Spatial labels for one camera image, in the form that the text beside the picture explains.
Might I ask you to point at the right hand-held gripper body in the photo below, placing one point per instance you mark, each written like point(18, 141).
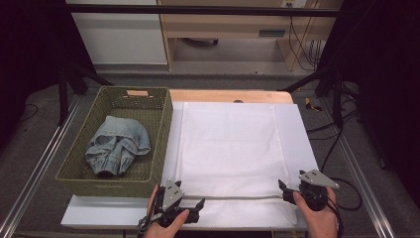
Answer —
point(317, 180)

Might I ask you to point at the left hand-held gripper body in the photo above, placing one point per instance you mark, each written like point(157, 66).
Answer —
point(171, 195)

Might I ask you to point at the green woven basket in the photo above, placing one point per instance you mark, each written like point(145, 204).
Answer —
point(132, 186)

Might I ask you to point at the white mesh laundry bag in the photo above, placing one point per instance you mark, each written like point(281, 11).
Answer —
point(231, 148)

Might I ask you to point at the light blue denim garment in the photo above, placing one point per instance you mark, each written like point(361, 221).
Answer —
point(115, 145)

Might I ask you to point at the person's left hand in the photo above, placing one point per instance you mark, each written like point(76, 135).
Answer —
point(158, 233)

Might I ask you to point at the person's right hand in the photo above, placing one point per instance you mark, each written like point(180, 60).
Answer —
point(322, 224)

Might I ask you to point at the white board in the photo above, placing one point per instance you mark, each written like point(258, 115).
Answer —
point(125, 211)

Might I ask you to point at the yellow and black tool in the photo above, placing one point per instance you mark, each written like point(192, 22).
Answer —
point(310, 104)

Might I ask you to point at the black metal stand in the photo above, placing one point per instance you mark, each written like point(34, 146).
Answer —
point(62, 92)
point(336, 99)

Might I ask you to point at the black curtain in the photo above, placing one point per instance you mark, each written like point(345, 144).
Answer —
point(389, 66)
point(26, 49)

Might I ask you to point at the white cabinet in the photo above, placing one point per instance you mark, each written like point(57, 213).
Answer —
point(122, 39)

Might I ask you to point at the light wooden desk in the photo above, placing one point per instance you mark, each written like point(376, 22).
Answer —
point(231, 26)

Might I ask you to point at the black horizontal bar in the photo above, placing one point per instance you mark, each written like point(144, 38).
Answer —
point(198, 10)

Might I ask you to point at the aluminium floor rail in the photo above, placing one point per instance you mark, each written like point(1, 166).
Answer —
point(377, 211)
point(35, 172)

